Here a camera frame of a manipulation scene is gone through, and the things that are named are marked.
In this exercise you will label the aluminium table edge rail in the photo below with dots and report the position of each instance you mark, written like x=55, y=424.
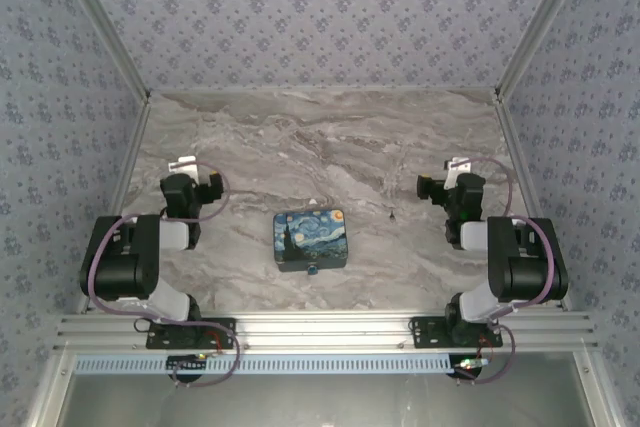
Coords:
x=320, y=332

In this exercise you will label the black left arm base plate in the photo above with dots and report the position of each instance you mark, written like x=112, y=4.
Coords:
x=160, y=339

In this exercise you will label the starry night painted tin box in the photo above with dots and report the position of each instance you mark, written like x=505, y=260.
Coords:
x=310, y=239

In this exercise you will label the aluminium table side rail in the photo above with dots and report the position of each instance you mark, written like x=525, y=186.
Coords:
x=126, y=172
x=512, y=137

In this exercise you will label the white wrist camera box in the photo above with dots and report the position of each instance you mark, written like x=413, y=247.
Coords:
x=182, y=164
x=460, y=166

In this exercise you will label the grey metal panel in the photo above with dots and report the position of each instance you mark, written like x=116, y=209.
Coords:
x=320, y=402

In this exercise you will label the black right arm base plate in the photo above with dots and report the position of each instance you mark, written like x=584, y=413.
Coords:
x=425, y=334

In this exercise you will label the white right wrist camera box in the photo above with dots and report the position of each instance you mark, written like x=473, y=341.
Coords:
x=460, y=166

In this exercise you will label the black controller board green light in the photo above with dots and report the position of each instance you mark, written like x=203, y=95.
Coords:
x=187, y=363
x=467, y=367

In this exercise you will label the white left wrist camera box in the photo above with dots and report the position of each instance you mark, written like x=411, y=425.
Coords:
x=182, y=164

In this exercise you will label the slanted aluminium frame post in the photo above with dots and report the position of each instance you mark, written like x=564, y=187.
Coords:
x=541, y=22
x=106, y=22

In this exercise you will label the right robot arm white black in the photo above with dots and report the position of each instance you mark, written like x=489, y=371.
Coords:
x=525, y=272

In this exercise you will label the small blue padlock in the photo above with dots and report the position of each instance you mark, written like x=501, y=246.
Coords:
x=313, y=270

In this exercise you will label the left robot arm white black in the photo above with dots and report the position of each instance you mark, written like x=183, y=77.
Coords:
x=120, y=272

